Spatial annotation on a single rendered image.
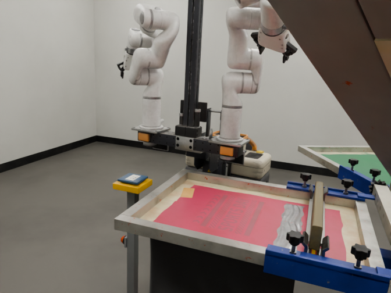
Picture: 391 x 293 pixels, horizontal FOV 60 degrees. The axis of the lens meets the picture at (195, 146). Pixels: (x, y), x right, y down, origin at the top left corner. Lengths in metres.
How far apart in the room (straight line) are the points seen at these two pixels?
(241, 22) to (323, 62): 1.25
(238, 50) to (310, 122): 3.59
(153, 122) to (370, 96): 1.60
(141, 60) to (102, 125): 4.59
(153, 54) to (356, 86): 1.49
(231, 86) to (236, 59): 0.12
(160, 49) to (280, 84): 3.50
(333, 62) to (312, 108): 4.80
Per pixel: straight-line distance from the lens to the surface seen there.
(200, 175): 1.56
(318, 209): 1.15
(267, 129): 5.08
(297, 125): 5.02
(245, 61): 1.51
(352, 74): 0.19
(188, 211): 1.27
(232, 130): 1.57
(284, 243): 1.12
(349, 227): 1.34
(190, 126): 1.68
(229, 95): 1.54
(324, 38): 0.17
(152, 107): 1.75
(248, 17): 1.43
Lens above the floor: 1.50
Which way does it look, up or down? 14 degrees down
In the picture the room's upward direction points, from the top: 3 degrees clockwise
